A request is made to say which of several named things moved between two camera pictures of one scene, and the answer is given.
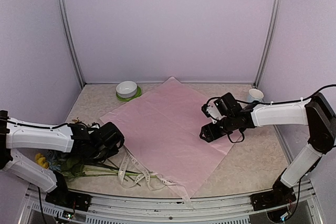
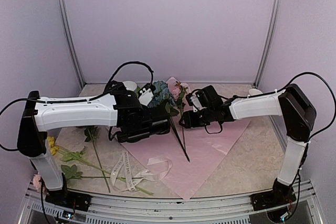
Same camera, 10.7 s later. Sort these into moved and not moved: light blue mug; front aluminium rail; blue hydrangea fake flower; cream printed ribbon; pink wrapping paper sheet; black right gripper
Moved: black right gripper; blue hydrangea fake flower; cream printed ribbon
Not moved: light blue mug; pink wrapping paper sheet; front aluminium rail
